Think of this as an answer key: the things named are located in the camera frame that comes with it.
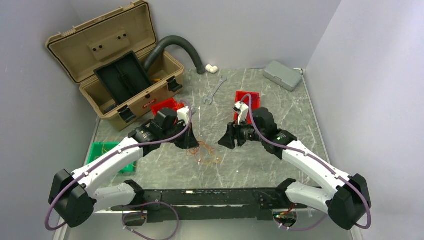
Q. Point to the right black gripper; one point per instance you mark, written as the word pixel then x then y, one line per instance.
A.
pixel 228 139

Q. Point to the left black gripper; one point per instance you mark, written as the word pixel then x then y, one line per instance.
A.
pixel 189 140

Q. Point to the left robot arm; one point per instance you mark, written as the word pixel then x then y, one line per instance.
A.
pixel 106 169

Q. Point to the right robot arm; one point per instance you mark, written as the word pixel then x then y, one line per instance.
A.
pixel 314 165

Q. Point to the red bin near toolbox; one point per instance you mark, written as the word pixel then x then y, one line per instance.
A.
pixel 170 103

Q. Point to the red bin right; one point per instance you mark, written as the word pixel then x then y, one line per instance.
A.
pixel 255 97

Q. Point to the steel open-end wrench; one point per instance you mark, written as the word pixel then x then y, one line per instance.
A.
pixel 210 98

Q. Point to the white pipe fitting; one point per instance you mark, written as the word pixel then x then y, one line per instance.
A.
pixel 211 69

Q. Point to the grey plastic case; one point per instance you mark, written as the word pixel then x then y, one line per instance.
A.
pixel 282 75

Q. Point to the green plastic bin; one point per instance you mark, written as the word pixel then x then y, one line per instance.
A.
pixel 98 149

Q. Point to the black toolbox tray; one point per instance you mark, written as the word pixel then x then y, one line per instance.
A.
pixel 124 78

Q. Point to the tan open toolbox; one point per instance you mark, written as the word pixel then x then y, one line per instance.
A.
pixel 106 39

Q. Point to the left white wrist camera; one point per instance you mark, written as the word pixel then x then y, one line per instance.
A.
pixel 184 116

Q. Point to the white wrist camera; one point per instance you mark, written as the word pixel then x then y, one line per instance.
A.
pixel 242 110
pixel 184 116

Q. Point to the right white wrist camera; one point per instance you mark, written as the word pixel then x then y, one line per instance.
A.
pixel 242 110

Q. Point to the black aluminium base frame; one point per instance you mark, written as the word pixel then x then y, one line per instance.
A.
pixel 211 204

